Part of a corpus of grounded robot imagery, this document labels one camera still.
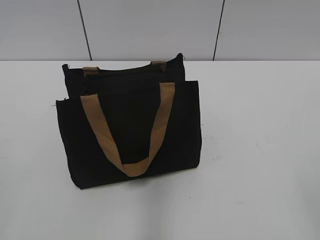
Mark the black canvas tote bag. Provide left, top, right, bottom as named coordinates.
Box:
left=55, top=53, right=202, bottom=189

